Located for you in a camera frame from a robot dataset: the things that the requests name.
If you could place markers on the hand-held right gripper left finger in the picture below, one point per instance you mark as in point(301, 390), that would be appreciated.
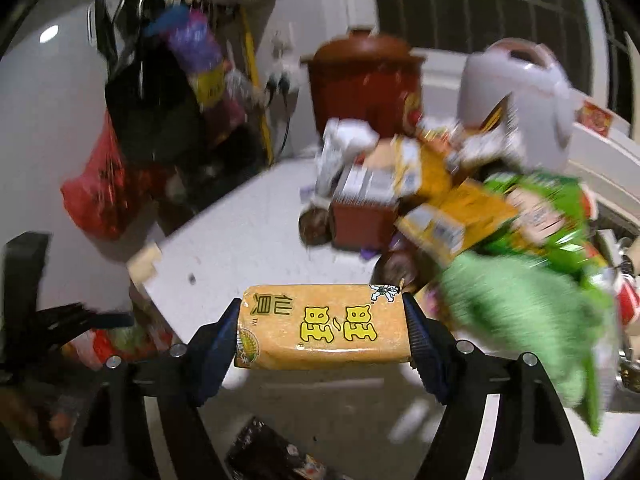
point(225, 345)

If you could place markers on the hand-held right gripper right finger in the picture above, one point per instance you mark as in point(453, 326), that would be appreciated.
point(420, 350)

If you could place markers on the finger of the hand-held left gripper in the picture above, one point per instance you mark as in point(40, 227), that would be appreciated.
point(100, 320)

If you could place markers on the orange rice cracker packet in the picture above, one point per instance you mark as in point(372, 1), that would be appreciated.
point(320, 327)

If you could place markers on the dark packet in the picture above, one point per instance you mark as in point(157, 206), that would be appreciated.
point(270, 450)

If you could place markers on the green snack bag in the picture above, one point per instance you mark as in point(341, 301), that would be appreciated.
point(545, 225)

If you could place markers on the beige foam block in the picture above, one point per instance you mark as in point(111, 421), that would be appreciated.
point(145, 262)

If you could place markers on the green fluffy cloth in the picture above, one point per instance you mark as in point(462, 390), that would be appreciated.
point(520, 320)

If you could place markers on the red plastic bag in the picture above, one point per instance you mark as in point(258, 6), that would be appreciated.
point(100, 195)

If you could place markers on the yellow cardboard box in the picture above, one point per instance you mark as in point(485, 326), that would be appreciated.
point(460, 215)

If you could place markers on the dark red box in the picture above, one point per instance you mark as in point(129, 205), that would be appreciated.
point(362, 215)

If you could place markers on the dark brown round lid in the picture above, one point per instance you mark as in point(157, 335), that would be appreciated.
point(315, 227)

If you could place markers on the white crumpled wrapper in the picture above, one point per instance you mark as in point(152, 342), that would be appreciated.
point(345, 145)

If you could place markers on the black hanging bag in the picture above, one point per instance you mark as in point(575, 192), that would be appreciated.
point(150, 105)

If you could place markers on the yellow pipe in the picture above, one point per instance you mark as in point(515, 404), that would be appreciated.
point(257, 95)

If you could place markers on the white rice cooker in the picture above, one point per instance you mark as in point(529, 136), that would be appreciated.
point(520, 95)

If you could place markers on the brown clay pot with lid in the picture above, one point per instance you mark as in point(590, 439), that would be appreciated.
point(360, 80)

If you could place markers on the red square sticker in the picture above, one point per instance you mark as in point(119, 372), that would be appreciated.
point(594, 117)

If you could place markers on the purple hanging bag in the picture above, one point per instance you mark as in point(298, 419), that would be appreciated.
point(195, 40)

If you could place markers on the window grille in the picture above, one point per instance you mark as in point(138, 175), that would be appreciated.
point(475, 0)

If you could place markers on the wall power socket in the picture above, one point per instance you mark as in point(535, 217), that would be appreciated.
point(282, 65)

